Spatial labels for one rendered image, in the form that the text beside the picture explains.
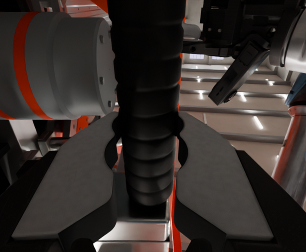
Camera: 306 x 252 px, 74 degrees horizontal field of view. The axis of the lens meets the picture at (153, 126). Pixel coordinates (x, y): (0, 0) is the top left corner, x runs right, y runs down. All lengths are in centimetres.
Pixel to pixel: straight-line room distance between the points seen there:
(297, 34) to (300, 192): 42
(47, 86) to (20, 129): 15
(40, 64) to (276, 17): 28
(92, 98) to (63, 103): 4
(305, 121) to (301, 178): 15
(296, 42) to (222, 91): 12
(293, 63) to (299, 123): 37
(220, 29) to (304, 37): 10
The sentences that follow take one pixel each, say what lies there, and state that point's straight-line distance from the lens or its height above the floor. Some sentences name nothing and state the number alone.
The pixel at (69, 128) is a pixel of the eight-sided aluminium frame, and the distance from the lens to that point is 54.
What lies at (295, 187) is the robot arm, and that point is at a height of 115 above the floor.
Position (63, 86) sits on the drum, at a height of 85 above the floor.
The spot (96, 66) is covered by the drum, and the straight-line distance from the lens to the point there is 24.
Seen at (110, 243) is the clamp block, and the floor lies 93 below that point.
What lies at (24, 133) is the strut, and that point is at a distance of 39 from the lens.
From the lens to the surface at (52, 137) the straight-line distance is 43.
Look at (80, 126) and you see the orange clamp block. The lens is 60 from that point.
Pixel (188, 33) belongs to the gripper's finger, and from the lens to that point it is 33.
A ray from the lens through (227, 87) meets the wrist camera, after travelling 34.
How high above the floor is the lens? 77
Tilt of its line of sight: 31 degrees up
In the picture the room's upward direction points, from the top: 180 degrees clockwise
